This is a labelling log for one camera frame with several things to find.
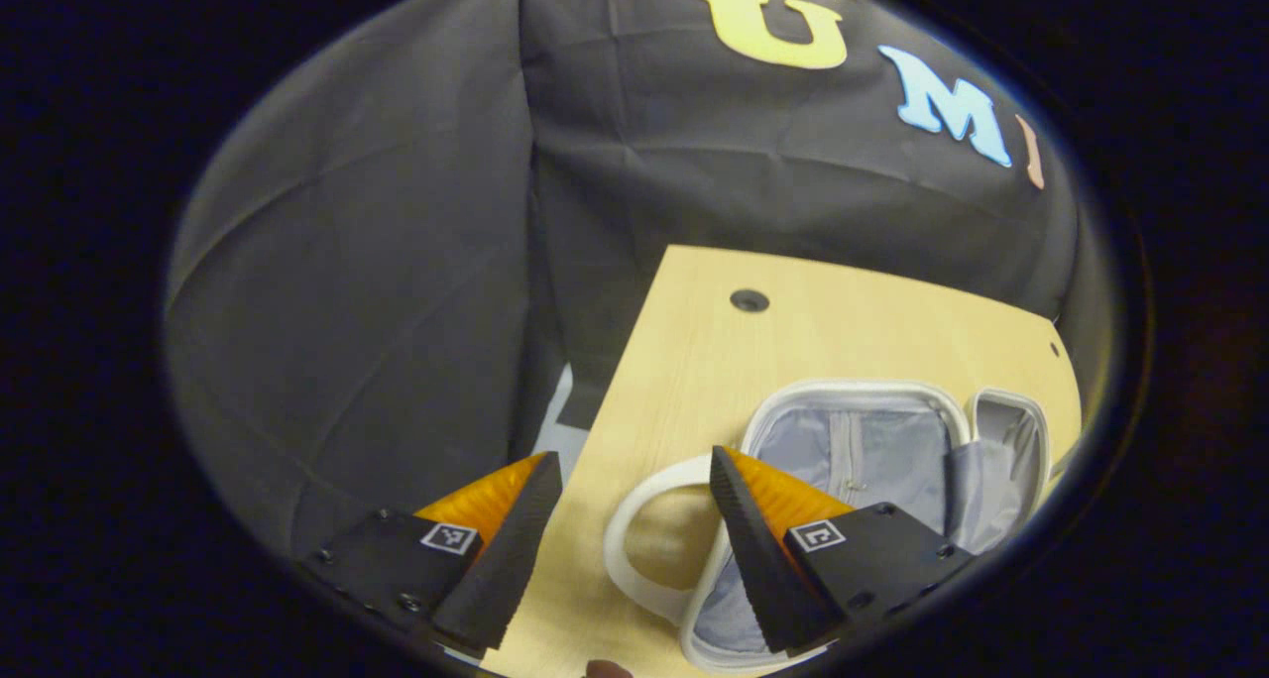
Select white suitcase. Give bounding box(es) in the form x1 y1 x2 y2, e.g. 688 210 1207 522
603 379 1052 674

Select black backdrop cloth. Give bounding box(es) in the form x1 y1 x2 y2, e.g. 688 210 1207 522
164 0 1092 560

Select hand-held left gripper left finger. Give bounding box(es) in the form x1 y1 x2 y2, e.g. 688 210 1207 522
297 450 564 659

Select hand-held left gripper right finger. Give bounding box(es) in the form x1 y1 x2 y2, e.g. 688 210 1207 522
709 446 978 657

